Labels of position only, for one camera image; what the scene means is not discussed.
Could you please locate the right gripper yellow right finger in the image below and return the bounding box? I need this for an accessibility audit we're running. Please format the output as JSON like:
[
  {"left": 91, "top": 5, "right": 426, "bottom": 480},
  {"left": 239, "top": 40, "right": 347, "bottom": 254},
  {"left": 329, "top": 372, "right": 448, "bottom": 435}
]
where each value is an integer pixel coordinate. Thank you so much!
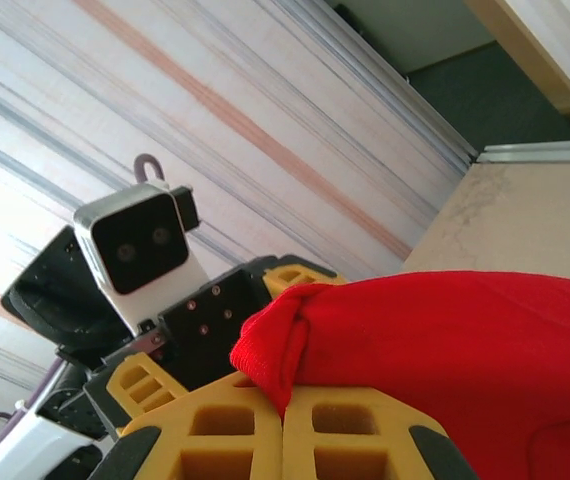
[{"left": 283, "top": 383, "right": 477, "bottom": 480}]

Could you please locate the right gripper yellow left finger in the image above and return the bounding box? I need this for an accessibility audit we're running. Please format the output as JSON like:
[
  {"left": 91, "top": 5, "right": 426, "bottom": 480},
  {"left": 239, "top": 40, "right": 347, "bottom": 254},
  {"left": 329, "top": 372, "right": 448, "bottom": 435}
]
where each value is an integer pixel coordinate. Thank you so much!
[{"left": 113, "top": 370, "right": 285, "bottom": 480}]

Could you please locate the red t-shirt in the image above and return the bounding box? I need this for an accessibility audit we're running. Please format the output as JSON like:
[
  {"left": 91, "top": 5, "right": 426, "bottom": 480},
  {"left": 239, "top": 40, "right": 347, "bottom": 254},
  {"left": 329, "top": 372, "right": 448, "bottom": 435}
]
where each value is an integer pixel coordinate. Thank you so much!
[{"left": 229, "top": 269, "right": 570, "bottom": 480}]

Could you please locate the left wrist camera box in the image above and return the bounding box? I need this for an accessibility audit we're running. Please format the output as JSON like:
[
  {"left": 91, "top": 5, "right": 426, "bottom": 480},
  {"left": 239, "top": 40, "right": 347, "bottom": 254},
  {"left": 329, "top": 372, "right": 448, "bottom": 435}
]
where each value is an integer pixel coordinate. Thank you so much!
[{"left": 72, "top": 182, "right": 216, "bottom": 334}]

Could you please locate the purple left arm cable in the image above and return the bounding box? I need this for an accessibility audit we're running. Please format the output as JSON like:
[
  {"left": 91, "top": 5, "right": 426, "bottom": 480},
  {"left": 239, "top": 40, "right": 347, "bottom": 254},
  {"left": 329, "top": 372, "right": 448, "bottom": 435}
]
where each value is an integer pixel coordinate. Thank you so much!
[{"left": 0, "top": 153, "right": 165, "bottom": 447}]

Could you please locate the aluminium corner post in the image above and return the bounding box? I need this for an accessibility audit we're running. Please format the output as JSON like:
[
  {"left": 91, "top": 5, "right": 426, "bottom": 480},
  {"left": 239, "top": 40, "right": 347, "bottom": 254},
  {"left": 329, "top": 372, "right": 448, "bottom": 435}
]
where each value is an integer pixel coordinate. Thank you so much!
[{"left": 283, "top": 0, "right": 481, "bottom": 166}]

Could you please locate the aluminium table end rail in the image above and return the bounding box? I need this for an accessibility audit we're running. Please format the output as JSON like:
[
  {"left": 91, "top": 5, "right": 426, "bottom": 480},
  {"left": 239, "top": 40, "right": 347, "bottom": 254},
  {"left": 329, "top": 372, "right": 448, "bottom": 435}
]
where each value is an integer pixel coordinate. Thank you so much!
[{"left": 473, "top": 138, "right": 570, "bottom": 165}]

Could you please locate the tan wooden door frame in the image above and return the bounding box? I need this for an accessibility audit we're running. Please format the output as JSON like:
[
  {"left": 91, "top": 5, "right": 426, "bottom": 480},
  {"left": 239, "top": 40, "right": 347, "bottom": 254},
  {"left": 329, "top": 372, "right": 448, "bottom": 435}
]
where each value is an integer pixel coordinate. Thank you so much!
[{"left": 463, "top": 0, "right": 570, "bottom": 132}]

